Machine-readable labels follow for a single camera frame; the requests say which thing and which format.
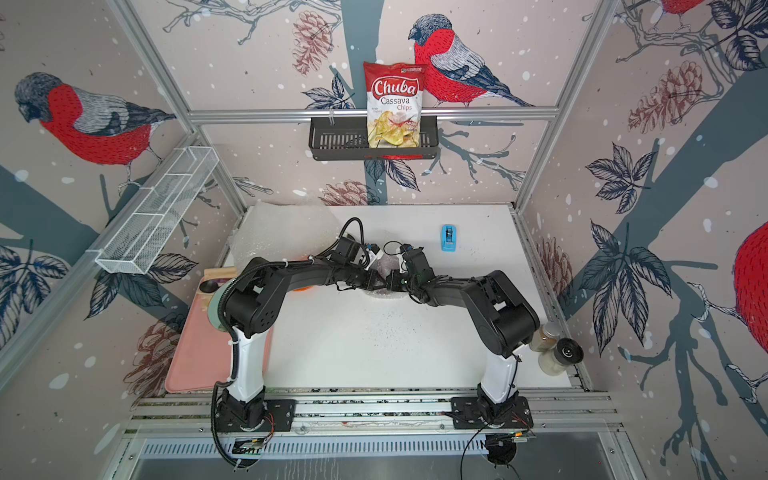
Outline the clear bubble wrap sheet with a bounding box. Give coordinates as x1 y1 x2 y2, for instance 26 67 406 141
361 244 407 300

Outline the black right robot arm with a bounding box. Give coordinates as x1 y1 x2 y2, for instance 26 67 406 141
387 244 541 406

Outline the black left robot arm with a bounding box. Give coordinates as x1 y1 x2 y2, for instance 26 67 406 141
208 217 386 403

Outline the stack of bubble wrap sheets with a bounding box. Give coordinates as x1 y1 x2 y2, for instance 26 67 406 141
230 202 342 271

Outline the blue tape dispenser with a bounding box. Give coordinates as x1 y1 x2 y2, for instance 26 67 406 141
441 225 457 252

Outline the brown spice jar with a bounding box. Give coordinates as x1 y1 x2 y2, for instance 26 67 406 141
529 322 563 353

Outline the mint green floral plate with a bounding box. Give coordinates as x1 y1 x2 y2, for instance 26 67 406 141
207 282 230 332

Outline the black lid spice jar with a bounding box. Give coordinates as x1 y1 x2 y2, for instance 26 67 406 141
538 338 584 376

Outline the Chuba cassava chips bag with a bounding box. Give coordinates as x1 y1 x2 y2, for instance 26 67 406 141
363 62 426 152

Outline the pink plastic tray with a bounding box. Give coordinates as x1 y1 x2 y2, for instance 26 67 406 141
165 290 272 401

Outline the black wire wall basket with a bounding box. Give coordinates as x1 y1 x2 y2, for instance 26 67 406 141
309 116 439 161

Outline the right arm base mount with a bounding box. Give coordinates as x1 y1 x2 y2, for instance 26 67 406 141
445 394 533 430

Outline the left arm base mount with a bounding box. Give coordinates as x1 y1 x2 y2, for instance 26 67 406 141
214 398 297 433

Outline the white wire mesh shelf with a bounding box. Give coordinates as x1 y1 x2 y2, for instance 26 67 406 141
95 146 219 274

